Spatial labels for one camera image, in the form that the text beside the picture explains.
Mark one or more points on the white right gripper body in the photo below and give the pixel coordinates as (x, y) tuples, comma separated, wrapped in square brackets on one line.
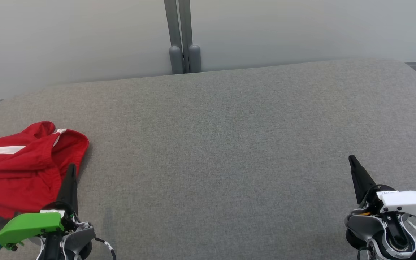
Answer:
[(406, 202)]

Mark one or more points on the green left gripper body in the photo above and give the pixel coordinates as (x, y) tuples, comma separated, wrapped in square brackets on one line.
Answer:
[(27, 225)]

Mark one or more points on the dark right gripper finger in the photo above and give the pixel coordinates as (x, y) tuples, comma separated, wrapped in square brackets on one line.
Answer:
[(361, 178)]

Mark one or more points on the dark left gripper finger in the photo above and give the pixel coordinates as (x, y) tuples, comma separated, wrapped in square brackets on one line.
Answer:
[(70, 187)]

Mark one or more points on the red basketball jersey white trim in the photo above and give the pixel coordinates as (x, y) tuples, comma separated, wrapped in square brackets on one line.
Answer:
[(13, 196)]

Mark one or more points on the red shorts white stripes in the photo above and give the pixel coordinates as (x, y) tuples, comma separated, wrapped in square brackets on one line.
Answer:
[(34, 144)]

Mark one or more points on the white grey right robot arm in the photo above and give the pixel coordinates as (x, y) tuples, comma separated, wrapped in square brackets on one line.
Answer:
[(388, 238)]

